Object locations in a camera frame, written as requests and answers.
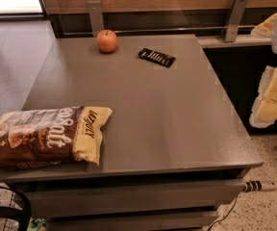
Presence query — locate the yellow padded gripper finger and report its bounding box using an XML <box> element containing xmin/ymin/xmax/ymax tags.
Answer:
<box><xmin>249</xmin><ymin>65</ymin><xmax>277</xmax><ymax>128</ymax></box>

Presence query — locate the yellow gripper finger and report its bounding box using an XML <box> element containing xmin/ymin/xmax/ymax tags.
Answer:
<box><xmin>251</xmin><ymin>13</ymin><xmax>277</xmax><ymax>39</ymax></box>

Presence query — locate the brown chip bag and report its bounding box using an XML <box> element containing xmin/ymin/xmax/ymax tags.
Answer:
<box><xmin>0</xmin><ymin>107</ymin><xmax>112</xmax><ymax>169</ymax></box>

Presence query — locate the grey drawer cabinet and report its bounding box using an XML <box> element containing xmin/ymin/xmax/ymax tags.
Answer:
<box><xmin>0</xmin><ymin>35</ymin><xmax>263</xmax><ymax>231</ymax></box>

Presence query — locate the black snack bar wrapper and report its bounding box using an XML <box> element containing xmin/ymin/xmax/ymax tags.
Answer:
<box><xmin>138</xmin><ymin>48</ymin><xmax>176</xmax><ymax>67</ymax></box>

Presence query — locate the red apple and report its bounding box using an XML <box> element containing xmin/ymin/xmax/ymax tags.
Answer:
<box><xmin>97</xmin><ymin>30</ymin><xmax>118</xmax><ymax>53</ymax></box>

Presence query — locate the horizontal metal rail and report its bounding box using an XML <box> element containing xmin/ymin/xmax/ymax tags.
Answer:
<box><xmin>63</xmin><ymin>25</ymin><xmax>254</xmax><ymax>38</ymax></box>

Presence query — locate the right metal rail bracket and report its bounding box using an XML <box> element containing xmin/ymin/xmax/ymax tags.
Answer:
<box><xmin>221</xmin><ymin>0</ymin><xmax>248</xmax><ymax>42</ymax></box>

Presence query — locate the metal rail bracket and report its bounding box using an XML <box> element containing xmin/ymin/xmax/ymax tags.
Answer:
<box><xmin>88</xmin><ymin>0</ymin><xmax>104</xmax><ymax>38</ymax></box>
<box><xmin>221</xmin><ymin>0</ymin><xmax>248</xmax><ymax>42</ymax></box>

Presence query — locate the striped cable plug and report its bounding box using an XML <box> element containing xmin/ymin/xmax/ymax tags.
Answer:
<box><xmin>243</xmin><ymin>180</ymin><xmax>277</xmax><ymax>193</ymax></box>

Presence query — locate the thin black cable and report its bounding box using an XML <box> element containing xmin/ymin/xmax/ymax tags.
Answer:
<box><xmin>207</xmin><ymin>194</ymin><xmax>239</xmax><ymax>231</ymax></box>

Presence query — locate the left metal rail bracket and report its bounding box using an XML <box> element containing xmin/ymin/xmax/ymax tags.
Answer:
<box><xmin>88</xmin><ymin>0</ymin><xmax>104</xmax><ymax>38</ymax></box>

